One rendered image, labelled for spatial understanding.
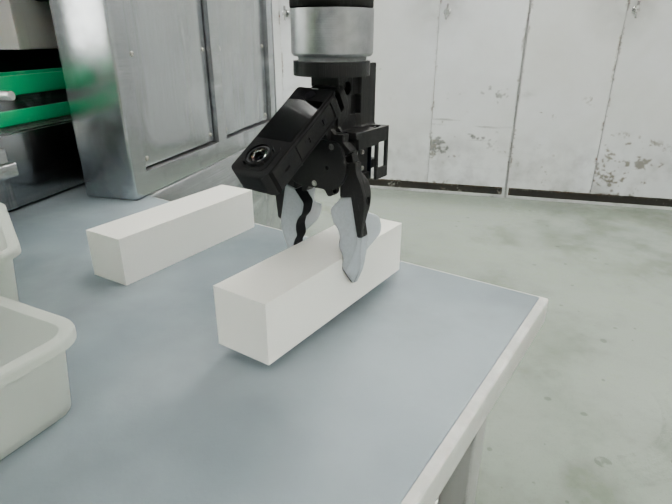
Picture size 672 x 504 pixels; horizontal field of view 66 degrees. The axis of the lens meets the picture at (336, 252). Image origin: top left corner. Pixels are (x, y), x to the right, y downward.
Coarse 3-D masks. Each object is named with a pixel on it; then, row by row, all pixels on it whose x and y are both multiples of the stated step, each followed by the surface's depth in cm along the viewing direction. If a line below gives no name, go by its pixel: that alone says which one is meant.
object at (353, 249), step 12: (336, 204) 49; (348, 204) 49; (336, 216) 50; (348, 216) 49; (372, 216) 53; (348, 228) 49; (372, 228) 53; (348, 240) 50; (360, 240) 49; (372, 240) 53; (348, 252) 50; (360, 252) 50; (348, 264) 51; (360, 264) 51; (348, 276) 52
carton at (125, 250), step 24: (216, 192) 78; (240, 192) 78; (144, 216) 68; (168, 216) 68; (192, 216) 69; (216, 216) 73; (240, 216) 78; (96, 240) 62; (120, 240) 60; (144, 240) 63; (168, 240) 67; (192, 240) 70; (216, 240) 74; (96, 264) 64; (120, 264) 62; (144, 264) 64; (168, 264) 67
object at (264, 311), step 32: (384, 224) 60; (288, 256) 52; (320, 256) 52; (384, 256) 59; (224, 288) 45; (256, 288) 45; (288, 288) 45; (320, 288) 49; (352, 288) 54; (224, 320) 46; (256, 320) 44; (288, 320) 46; (320, 320) 50; (256, 352) 45
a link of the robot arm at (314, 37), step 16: (304, 16) 43; (320, 16) 43; (336, 16) 43; (352, 16) 43; (368, 16) 44; (304, 32) 44; (320, 32) 43; (336, 32) 43; (352, 32) 44; (368, 32) 45; (304, 48) 44; (320, 48) 44; (336, 48) 44; (352, 48) 44; (368, 48) 45
